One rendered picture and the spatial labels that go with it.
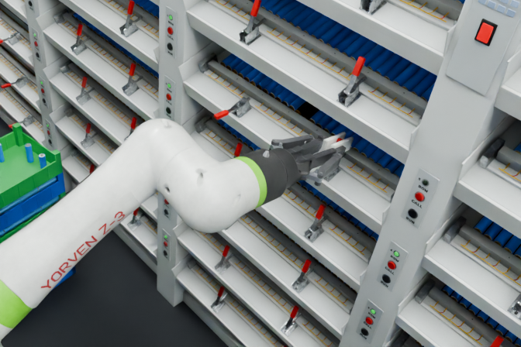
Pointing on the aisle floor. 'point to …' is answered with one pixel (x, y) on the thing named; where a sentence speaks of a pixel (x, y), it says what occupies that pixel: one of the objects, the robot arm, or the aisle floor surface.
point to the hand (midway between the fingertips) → (336, 145)
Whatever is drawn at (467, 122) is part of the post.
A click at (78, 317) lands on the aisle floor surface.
